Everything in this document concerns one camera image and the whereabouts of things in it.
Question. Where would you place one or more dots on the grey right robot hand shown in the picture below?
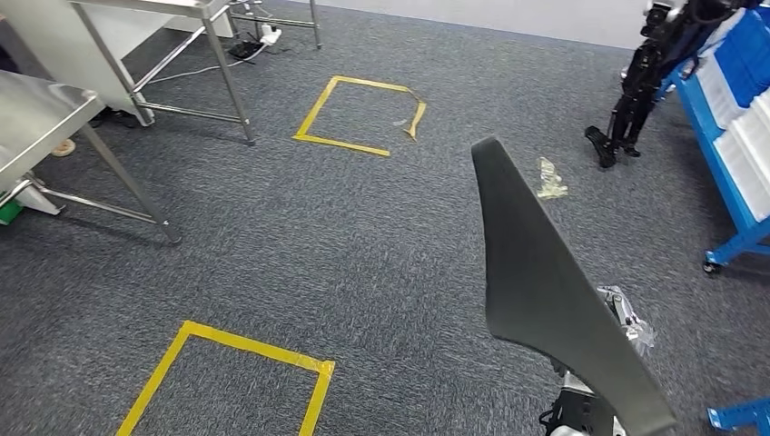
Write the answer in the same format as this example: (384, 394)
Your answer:
(628, 322)

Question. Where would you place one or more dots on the black plastic car trim part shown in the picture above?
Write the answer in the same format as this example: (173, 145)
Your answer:
(529, 271)

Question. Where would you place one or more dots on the crumpled clear tape scrap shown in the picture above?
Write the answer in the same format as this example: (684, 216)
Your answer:
(550, 183)

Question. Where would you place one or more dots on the white plastic crate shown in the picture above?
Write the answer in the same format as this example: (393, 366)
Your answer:
(746, 180)
(755, 132)
(719, 96)

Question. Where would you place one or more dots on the blue plastic crate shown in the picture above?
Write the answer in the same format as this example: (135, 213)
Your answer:
(743, 54)

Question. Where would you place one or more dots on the yellow floor tape square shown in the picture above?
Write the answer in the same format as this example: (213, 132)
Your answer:
(343, 145)
(252, 345)

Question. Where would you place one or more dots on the white power strip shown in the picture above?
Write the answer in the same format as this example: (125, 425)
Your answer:
(271, 35)

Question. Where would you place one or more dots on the black router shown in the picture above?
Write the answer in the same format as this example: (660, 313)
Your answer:
(245, 50)

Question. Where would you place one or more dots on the green object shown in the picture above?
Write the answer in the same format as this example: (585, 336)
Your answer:
(9, 213)

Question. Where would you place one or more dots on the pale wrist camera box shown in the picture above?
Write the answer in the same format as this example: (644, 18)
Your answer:
(574, 385)

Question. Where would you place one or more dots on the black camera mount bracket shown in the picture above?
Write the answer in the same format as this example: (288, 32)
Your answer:
(577, 412)

